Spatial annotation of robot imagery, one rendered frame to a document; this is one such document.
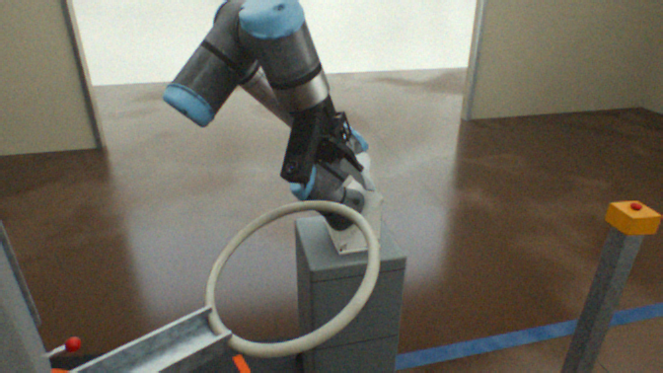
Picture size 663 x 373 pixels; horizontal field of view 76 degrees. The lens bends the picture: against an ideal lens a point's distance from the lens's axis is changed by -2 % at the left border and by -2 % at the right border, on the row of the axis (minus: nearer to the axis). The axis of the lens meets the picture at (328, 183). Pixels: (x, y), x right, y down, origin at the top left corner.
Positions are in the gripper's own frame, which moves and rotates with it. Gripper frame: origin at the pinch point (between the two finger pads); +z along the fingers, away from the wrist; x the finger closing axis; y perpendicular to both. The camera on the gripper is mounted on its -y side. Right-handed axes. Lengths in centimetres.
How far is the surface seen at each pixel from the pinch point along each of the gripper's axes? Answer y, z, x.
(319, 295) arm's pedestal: 25, 82, 44
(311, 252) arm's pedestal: 38, 72, 49
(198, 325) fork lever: -19, 29, 41
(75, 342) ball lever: -36, 10, 52
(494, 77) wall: 509, 275, 29
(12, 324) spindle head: -42, -12, 36
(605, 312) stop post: 62, 129, -59
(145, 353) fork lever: -30, 25, 48
